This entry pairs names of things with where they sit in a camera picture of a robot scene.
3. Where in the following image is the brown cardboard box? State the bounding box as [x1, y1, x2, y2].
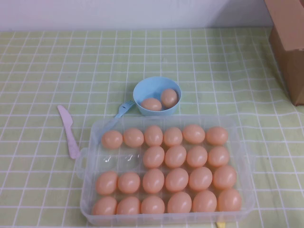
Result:
[264, 0, 304, 107]

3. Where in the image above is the tan plastic egg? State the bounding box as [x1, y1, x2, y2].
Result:
[182, 124, 206, 144]
[161, 88, 178, 107]
[142, 146, 165, 169]
[95, 171, 119, 196]
[142, 169, 165, 194]
[141, 98, 162, 112]
[186, 145, 209, 168]
[212, 165, 238, 190]
[163, 127, 183, 147]
[116, 196, 141, 215]
[205, 126, 229, 146]
[167, 191, 192, 214]
[144, 125, 163, 147]
[192, 190, 218, 213]
[101, 130, 124, 150]
[92, 196, 118, 216]
[164, 145, 187, 169]
[189, 166, 213, 192]
[141, 196, 165, 215]
[165, 168, 189, 193]
[208, 146, 230, 168]
[117, 171, 141, 194]
[218, 188, 242, 212]
[123, 128, 144, 148]

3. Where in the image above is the light blue plastic bowl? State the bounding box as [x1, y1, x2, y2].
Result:
[133, 76, 183, 117]

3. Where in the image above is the clear plastic egg box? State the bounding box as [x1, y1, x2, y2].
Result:
[75, 115, 256, 226]

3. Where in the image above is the green white grid tablecloth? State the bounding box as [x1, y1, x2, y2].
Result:
[0, 28, 304, 228]

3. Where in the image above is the pale pink plastic knife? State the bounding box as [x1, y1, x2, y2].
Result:
[57, 105, 81, 159]

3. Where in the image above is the light blue plastic fork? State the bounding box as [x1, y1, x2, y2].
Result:
[98, 100, 136, 144]

